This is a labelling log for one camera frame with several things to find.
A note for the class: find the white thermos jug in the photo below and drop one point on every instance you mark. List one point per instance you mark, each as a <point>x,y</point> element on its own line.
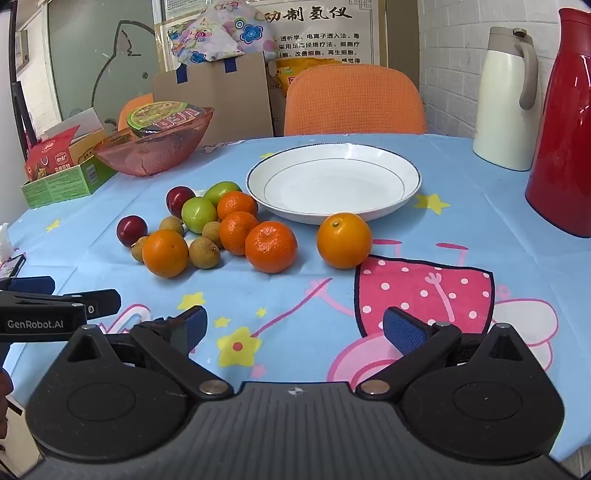
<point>501,106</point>

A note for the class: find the wall poster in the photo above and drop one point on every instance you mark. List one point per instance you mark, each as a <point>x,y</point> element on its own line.
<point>323,27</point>

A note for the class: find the black stand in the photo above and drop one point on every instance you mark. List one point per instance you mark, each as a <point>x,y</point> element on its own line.
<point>23,115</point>

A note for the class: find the blue cartoon tablecloth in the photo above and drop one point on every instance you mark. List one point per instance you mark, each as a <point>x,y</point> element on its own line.
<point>508,258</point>

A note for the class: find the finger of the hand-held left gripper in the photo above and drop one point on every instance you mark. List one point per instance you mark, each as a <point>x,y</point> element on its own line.
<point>104,302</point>
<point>32,283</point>

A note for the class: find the white card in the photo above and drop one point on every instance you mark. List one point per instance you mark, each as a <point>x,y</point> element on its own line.
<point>76,120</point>

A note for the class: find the black device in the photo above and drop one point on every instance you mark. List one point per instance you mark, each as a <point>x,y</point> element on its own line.
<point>11,266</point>

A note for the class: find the red thermos jug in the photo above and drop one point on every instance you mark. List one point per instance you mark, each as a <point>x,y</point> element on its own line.
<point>570,138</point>

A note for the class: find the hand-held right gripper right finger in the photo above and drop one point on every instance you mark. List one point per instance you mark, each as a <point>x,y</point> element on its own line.
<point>402,330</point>

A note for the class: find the red plum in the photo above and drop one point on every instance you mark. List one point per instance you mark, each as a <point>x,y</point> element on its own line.
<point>178,198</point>
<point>131,230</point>

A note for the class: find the instant noodle cup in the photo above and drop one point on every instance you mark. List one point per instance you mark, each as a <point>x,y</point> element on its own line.
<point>164,115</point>

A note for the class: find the red snack box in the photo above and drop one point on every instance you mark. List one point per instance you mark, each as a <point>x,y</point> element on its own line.
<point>46,157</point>

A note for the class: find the yellow bag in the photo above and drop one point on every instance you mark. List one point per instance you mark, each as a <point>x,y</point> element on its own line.
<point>288,76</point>

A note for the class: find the white plate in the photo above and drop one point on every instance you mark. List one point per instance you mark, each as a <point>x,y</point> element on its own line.
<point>332,184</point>

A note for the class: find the green jujube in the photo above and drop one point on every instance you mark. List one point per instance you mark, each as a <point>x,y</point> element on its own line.
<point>222,190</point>
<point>198,214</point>

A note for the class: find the mandarin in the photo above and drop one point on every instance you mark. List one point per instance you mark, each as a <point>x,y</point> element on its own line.
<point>236,204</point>
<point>271,248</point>
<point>236,234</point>

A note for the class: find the green cardboard box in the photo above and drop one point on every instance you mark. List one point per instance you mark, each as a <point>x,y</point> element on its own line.
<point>64,184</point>

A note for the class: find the orange chair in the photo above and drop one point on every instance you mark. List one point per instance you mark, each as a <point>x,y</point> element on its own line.
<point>136,108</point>
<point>353,99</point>

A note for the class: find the floral cloth bundle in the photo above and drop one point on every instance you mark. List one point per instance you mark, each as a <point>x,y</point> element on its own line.
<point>221,32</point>

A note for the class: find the brown cardboard box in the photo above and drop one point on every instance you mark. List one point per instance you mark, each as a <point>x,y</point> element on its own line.
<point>217,101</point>

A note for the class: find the pink glass bowl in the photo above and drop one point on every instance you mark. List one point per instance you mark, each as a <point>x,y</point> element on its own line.
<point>152,154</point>

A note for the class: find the person's left hand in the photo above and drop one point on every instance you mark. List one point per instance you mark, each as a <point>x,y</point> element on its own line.
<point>3,406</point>

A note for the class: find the large orange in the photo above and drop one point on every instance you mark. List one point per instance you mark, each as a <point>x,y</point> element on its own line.
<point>344,241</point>

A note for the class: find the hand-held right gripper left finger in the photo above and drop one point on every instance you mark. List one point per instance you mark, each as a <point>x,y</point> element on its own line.
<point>197,325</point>

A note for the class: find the small orange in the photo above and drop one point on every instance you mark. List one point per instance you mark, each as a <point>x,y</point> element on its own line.
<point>165,254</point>

